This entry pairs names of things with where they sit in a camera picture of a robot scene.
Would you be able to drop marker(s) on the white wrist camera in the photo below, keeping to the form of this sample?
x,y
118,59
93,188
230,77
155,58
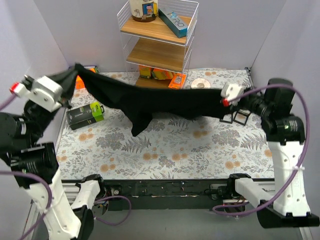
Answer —
x,y
229,92
42,91

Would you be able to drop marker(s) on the toilet paper roll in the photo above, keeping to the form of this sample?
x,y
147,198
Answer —
x,y
200,83

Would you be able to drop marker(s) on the orange box on mat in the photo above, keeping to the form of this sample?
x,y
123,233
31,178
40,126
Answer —
x,y
79,84

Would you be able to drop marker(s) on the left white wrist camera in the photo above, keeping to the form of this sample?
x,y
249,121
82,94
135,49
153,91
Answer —
x,y
42,91

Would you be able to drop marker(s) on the black frame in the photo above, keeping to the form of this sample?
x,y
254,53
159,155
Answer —
x,y
229,118
241,117

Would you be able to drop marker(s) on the floral patterned table mat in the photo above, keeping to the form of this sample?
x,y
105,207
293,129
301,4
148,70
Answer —
x,y
170,148

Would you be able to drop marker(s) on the black frame right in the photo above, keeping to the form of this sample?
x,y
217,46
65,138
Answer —
x,y
241,117

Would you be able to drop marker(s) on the cream brown cartoon canister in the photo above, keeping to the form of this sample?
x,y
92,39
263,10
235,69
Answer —
x,y
144,10

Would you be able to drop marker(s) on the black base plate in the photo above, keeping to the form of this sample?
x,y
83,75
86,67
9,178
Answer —
x,y
174,194

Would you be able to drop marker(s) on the black green product box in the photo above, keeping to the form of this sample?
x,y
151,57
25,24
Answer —
x,y
85,115

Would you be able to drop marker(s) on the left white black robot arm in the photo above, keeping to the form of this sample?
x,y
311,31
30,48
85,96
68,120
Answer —
x,y
34,165

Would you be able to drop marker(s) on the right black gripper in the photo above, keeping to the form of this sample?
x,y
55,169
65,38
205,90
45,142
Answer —
x,y
242,99

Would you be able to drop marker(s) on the white wire wooden shelf rack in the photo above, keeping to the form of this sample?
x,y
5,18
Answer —
x,y
154,45

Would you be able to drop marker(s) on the orange card box on shelf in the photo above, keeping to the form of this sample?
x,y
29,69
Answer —
x,y
177,81

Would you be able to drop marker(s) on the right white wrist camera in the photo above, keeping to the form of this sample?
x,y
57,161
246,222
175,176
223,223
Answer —
x,y
229,92

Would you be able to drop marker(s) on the black frame left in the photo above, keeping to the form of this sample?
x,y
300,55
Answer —
x,y
229,118

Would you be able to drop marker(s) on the teal rectangular box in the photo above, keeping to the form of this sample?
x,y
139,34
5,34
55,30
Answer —
x,y
175,23

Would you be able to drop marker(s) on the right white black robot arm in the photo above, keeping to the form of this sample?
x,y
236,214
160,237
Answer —
x,y
287,137

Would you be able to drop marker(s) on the yellow green sponge pack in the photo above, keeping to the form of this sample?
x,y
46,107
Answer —
x,y
145,71

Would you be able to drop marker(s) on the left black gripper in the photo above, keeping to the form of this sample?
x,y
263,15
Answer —
x,y
64,83

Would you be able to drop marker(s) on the black floral print t-shirt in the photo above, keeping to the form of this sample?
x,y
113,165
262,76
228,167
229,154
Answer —
x,y
140,103

